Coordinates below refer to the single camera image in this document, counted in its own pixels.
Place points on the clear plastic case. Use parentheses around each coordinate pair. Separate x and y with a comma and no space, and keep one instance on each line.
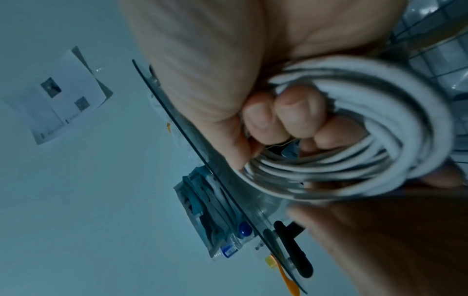
(204,150)

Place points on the orange plastic tool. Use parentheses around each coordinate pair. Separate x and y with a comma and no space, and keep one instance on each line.
(287,281)

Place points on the person's right hand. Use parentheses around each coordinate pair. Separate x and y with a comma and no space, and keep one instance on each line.
(219,52)

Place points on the clear bag of blue parts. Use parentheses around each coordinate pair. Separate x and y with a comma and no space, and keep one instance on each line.
(208,208)

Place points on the person's left hand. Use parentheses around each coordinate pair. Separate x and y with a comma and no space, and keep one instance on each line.
(395,245)

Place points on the small yellow plastic piece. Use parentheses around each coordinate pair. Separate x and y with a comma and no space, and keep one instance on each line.
(271,261)

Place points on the white paper leaflet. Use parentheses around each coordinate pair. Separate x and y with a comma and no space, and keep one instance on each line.
(58,98)

